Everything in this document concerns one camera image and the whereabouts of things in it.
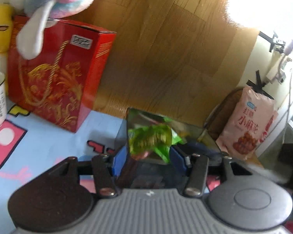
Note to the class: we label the red gift box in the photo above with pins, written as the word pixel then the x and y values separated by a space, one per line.
pixel 61 83

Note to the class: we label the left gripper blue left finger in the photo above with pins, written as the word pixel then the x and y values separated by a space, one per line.
pixel 114 160

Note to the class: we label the green pea snack bag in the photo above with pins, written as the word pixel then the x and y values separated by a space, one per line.
pixel 158 139

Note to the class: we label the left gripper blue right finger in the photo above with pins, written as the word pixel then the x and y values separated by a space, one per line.
pixel 184 158

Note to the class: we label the pink fried-twist snack bag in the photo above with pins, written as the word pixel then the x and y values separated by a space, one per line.
pixel 248 125

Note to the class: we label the black sheep-print tin box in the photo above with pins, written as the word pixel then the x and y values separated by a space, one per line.
pixel 152 172

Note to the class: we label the Peppa Pig blue tablecloth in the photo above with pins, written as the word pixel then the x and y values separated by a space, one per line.
pixel 51 182

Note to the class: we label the yellow duck plush toy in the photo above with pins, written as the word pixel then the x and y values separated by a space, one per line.
pixel 6 27

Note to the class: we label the pastel unicorn plush toy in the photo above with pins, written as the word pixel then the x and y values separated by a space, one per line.
pixel 29 40

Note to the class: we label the white wall power adapter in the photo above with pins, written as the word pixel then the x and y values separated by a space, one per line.
pixel 277 72

